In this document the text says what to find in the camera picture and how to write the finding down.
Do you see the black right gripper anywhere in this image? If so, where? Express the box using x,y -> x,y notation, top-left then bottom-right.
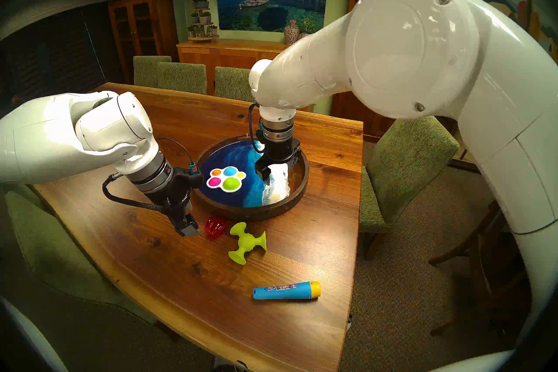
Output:
255,138 -> 303,185

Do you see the wooden glass door cabinet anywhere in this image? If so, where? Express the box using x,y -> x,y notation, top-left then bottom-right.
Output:
108,0 -> 179,85

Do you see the green upholstered dining chair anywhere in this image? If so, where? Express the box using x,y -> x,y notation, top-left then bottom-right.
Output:
360,115 -> 459,262
133,56 -> 172,88
4,190 -> 157,326
157,62 -> 207,95
214,66 -> 258,103

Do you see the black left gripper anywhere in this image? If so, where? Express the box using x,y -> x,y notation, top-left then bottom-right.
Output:
147,168 -> 204,238

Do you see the round wooden blue resin tray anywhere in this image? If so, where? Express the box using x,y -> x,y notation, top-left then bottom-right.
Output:
191,134 -> 310,221

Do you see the lime green suction cup toy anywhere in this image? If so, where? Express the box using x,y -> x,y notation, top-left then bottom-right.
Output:
228,222 -> 267,265

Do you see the dark wooden chair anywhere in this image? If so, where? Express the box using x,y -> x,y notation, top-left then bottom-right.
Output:
429,199 -> 532,337

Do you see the tiered stand with potted plants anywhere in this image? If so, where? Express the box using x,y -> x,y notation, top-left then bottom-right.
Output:
187,0 -> 219,43

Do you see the light wooden sideboard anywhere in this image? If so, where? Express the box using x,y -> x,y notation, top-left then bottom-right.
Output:
177,39 -> 314,113

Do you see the red translucent heart toy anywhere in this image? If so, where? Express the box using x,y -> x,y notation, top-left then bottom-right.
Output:
196,216 -> 228,240

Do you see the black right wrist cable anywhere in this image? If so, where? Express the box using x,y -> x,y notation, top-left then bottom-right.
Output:
248,103 -> 266,154

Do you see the brown patterned vase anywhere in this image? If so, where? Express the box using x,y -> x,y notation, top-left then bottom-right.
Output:
283,19 -> 301,46

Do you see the white multicolour pop bubble toy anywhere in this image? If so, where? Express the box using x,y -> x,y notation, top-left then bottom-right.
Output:
206,166 -> 247,193

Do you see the blue tube toy yellow cap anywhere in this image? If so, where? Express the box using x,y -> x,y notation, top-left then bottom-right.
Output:
253,281 -> 321,300

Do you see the thick black braided cable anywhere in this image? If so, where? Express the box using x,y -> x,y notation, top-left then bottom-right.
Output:
102,174 -> 168,212

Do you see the dark window blind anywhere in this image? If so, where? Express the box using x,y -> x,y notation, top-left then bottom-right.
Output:
0,9 -> 127,106

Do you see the thin black cable teal plug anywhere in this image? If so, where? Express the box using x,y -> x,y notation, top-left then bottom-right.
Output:
156,138 -> 197,175

